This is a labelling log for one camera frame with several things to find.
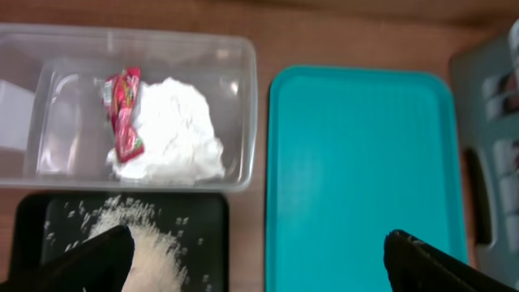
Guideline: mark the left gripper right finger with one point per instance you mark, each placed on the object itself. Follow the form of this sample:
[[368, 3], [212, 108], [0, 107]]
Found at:
[[415, 266]]

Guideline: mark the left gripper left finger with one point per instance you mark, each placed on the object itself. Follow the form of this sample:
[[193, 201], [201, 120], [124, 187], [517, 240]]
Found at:
[[100, 264]]

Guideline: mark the white rice pile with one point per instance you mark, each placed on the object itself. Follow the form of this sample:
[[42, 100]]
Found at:
[[156, 265]]

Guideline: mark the white napkin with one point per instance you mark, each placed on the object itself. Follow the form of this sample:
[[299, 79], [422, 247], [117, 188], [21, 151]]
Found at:
[[180, 147]]

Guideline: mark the red snack wrapper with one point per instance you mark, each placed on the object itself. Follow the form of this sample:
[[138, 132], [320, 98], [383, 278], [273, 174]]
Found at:
[[119, 96]]

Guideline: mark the clear plastic waste bin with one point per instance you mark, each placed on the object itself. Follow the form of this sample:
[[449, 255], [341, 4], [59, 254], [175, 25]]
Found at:
[[54, 130]]

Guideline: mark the grey dishwasher rack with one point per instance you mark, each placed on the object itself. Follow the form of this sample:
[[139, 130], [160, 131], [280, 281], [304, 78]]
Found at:
[[484, 81]]

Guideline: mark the black rectangular tray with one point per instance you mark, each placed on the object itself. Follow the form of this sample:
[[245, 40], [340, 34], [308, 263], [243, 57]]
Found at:
[[49, 222]]

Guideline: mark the teal serving tray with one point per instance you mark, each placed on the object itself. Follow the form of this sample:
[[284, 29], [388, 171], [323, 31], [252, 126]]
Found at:
[[354, 154]]

